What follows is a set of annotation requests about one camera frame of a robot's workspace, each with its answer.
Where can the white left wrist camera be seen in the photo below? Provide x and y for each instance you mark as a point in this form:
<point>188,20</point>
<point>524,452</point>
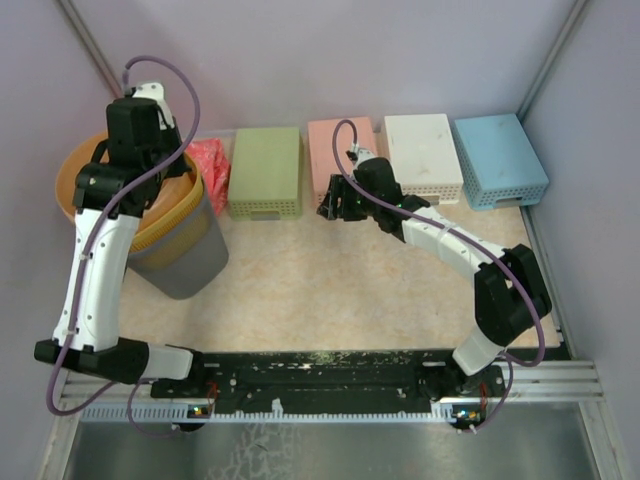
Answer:
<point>155,91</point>

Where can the grey plastic bin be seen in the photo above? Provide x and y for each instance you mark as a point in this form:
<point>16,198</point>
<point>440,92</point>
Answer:
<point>186,259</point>

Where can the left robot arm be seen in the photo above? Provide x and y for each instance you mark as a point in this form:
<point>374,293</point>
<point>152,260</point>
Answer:
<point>120,182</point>

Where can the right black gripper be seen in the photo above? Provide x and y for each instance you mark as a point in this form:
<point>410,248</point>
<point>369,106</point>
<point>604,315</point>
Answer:
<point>339,187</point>

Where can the white slotted cable duct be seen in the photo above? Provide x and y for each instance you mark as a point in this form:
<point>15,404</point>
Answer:
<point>157,412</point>

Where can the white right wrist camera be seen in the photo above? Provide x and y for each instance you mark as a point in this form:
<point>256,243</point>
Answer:
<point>358,154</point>

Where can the blue perforated plastic basket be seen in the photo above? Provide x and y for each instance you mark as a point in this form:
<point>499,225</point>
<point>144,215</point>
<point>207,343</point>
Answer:
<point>499,165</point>

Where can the green perforated plastic basket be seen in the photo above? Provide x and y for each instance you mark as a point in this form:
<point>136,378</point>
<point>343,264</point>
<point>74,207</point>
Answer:
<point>265,175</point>

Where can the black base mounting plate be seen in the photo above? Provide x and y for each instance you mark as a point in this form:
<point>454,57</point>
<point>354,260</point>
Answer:
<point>321,381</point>

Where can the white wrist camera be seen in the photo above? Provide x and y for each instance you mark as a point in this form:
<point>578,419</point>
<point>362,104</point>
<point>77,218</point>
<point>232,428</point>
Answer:
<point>155,91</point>
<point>358,154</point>

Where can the pink perforated plastic basket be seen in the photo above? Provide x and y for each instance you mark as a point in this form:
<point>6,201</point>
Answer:
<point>321,156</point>

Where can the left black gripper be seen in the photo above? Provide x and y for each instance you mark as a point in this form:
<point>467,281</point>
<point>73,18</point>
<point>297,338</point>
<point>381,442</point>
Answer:
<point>180,167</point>

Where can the white perforated plastic basket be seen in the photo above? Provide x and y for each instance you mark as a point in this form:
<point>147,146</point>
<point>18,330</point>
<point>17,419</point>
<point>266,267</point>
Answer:
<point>423,156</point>

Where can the aluminium frame rail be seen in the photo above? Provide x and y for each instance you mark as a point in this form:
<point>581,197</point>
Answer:
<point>551,381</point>

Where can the orange plastic bin liner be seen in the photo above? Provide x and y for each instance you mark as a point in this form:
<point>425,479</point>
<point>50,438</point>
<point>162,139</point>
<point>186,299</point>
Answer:
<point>173,190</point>

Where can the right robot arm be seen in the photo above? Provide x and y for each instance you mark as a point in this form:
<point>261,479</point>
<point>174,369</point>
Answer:
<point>510,295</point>

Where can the red plastic bag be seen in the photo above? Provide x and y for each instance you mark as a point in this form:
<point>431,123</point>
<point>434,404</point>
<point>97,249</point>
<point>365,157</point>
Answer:
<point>210,157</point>

